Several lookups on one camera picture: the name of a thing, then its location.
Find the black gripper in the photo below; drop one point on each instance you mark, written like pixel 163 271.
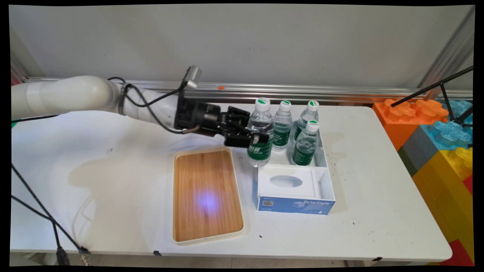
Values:
pixel 200 117

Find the small water bottle green label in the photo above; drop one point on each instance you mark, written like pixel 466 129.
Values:
pixel 308 115
pixel 261 124
pixel 305 147
pixel 283 128

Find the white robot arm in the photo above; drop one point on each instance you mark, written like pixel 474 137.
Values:
pixel 72 94

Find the bamboo tray with cream rim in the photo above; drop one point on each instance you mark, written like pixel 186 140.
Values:
pixel 206 194

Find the white and blue cardboard box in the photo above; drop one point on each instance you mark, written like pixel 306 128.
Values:
pixel 295 189

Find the orange giant building block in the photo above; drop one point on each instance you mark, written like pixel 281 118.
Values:
pixel 401 121

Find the grey giant building block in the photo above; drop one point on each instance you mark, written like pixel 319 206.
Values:
pixel 416 151

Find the black tripod stand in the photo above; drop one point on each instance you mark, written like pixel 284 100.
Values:
pixel 446 94

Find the light blue giant building block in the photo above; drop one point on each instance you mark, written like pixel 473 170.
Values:
pixel 450 134

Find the yellow giant building block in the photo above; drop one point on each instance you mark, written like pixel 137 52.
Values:
pixel 446 196

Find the green mat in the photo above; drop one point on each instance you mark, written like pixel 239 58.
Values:
pixel 14 123

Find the red giant building block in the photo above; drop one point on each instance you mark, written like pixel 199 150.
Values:
pixel 459 255

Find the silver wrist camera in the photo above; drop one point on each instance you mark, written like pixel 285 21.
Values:
pixel 192 77

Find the aluminium wall rail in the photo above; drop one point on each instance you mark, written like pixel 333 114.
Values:
pixel 302 92

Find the aluminium frame post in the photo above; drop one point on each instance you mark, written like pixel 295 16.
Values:
pixel 450 53

